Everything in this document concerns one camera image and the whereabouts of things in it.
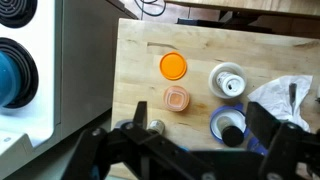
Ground glass shaker silver cap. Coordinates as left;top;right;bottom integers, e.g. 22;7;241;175
146;119;166;136

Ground black-lidded spice jar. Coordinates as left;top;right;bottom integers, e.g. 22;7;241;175
216;115;245;148

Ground orange round lid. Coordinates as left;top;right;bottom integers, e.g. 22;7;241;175
159;51;188;81

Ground black burner coil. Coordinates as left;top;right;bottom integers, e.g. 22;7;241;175
0;0;38;29
0;37;40;109

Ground white cylindrical container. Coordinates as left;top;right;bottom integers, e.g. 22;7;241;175
215;71;246;98

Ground white stove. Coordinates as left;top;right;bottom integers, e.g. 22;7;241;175
0;0;139;179

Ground white paper napkin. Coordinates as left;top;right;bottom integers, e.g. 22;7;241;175
247;74;314;133

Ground blue lunchbox bowl white inside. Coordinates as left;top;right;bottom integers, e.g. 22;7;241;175
209;103;251;145

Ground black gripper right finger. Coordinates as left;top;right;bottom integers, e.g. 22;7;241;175
245;101;320;180

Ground dark table knife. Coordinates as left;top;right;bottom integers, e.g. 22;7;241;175
288;82;298;116

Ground orange translucent cup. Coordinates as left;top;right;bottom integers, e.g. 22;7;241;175
162;85;191;113

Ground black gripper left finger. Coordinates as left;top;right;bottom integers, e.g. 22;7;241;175
61;100;208;180

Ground translucent plastic bowl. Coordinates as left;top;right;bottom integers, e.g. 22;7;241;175
208;62;248;100

